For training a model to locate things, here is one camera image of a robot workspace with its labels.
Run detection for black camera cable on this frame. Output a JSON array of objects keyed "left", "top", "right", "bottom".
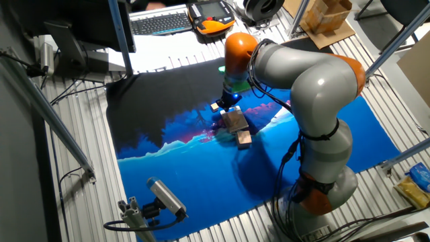
[{"left": 103, "top": 214, "right": 184, "bottom": 233}]

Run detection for black robot cable with connector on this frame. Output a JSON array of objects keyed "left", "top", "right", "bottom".
[{"left": 247, "top": 38, "right": 305, "bottom": 242}]

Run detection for flat cardboard sheet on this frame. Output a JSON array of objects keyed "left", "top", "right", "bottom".
[{"left": 282, "top": 0, "right": 356, "bottom": 50}]

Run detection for large wooden block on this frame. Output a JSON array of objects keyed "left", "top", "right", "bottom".
[{"left": 234, "top": 130, "right": 253, "bottom": 150}]

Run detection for orange black teach pendant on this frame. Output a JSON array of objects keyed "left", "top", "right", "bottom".
[{"left": 187, "top": 0, "right": 237, "bottom": 36}]

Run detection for black filament spool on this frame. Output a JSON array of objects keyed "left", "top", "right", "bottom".
[{"left": 242, "top": 0, "right": 286, "bottom": 24}]

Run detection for person's hand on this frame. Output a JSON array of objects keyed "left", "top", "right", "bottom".
[{"left": 145, "top": 1, "right": 167, "bottom": 11}]

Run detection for silver cylinder device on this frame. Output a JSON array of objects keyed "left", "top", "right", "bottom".
[{"left": 39, "top": 42, "right": 56, "bottom": 77}]

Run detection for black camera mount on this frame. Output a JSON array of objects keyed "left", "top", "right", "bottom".
[{"left": 140, "top": 197, "right": 166, "bottom": 227}]

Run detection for long diagonal aluminium bar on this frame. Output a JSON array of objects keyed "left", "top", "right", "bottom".
[
  {"left": 364, "top": 3, "right": 430, "bottom": 80},
  {"left": 0, "top": 46, "right": 97, "bottom": 184}
]

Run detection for aluminium profile stub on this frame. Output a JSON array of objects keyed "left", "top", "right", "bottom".
[{"left": 117, "top": 196, "right": 157, "bottom": 242}]

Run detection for short aluminium bar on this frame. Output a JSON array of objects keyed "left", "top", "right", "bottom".
[{"left": 379, "top": 137, "right": 430, "bottom": 173}]

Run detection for black computer keyboard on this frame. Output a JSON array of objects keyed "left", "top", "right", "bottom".
[{"left": 128, "top": 3, "right": 193, "bottom": 37}]

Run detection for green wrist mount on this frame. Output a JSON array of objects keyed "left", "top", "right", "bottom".
[{"left": 217, "top": 65, "right": 253, "bottom": 95}]

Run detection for yellow snack bag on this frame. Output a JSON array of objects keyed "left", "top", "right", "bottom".
[{"left": 393, "top": 175, "right": 430, "bottom": 210}]

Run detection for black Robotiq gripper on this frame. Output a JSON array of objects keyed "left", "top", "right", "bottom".
[{"left": 215, "top": 89, "right": 242, "bottom": 114}]

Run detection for black cable with plug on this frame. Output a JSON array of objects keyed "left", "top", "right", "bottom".
[{"left": 0, "top": 50, "right": 47, "bottom": 79}]

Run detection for brown cardboard panel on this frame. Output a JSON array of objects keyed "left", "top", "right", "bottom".
[{"left": 396, "top": 40, "right": 430, "bottom": 109}]

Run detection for silver camera with blue end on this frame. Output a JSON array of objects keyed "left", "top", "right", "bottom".
[{"left": 146, "top": 176, "right": 189, "bottom": 219}]

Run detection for black strap on base joint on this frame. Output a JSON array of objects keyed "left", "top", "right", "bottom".
[{"left": 291, "top": 170, "right": 337, "bottom": 203}]

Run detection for silver digital scale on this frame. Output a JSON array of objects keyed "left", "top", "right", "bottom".
[{"left": 220, "top": 105, "right": 250, "bottom": 134}]

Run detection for black chair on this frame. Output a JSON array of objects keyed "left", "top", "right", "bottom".
[{"left": 354, "top": 0, "right": 430, "bottom": 54}]

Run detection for open cardboard box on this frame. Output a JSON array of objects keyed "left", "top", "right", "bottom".
[{"left": 304, "top": 0, "right": 353, "bottom": 35}]

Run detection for black computer monitor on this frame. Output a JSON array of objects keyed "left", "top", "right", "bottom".
[{"left": 9, "top": 0, "right": 137, "bottom": 54}]

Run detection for blue snack bag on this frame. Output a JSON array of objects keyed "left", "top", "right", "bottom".
[{"left": 407, "top": 162, "right": 430, "bottom": 194}]

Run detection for aluminium post with foot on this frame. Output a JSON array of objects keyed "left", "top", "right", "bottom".
[{"left": 287, "top": 0, "right": 310, "bottom": 38}]

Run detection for thin black cable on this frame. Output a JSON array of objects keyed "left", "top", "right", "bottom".
[
  {"left": 368, "top": 72, "right": 430, "bottom": 136},
  {"left": 49, "top": 79, "right": 109, "bottom": 106},
  {"left": 57, "top": 166, "right": 83, "bottom": 242}
]

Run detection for blue black printed cloth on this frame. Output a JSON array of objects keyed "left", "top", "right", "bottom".
[{"left": 105, "top": 36, "right": 402, "bottom": 241}]

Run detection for grey monitor stand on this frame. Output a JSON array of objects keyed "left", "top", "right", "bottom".
[{"left": 43, "top": 19, "right": 110, "bottom": 83}]

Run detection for black strap on elbow link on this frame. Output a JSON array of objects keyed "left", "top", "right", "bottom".
[{"left": 298, "top": 118, "right": 341, "bottom": 143}]

